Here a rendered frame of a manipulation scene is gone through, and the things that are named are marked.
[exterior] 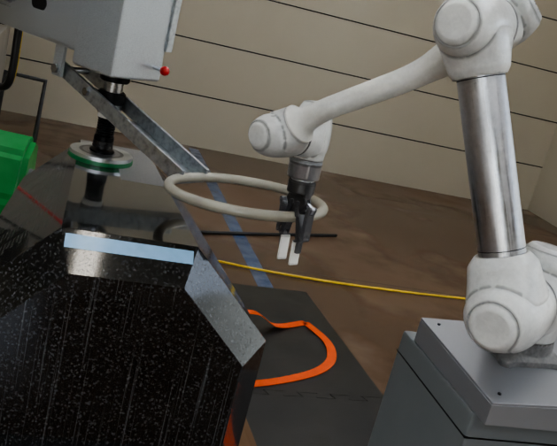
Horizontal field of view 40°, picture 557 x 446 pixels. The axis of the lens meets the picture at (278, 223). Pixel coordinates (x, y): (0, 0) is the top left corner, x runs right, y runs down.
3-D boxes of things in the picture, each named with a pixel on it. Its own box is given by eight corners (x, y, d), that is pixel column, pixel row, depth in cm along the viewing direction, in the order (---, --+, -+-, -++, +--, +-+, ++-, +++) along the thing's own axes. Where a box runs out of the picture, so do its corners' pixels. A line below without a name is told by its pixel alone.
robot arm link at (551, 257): (564, 333, 187) (593, 250, 180) (544, 356, 172) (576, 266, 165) (501, 307, 195) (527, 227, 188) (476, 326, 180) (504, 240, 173)
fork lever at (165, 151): (45, 69, 263) (50, 56, 261) (89, 73, 278) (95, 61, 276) (168, 184, 232) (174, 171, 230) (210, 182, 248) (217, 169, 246)
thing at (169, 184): (127, 183, 221) (128, 173, 221) (235, 178, 261) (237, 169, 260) (258, 230, 194) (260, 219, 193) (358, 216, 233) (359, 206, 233)
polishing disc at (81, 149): (80, 142, 274) (81, 138, 274) (137, 156, 274) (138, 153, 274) (60, 152, 253) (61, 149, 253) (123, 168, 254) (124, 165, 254)
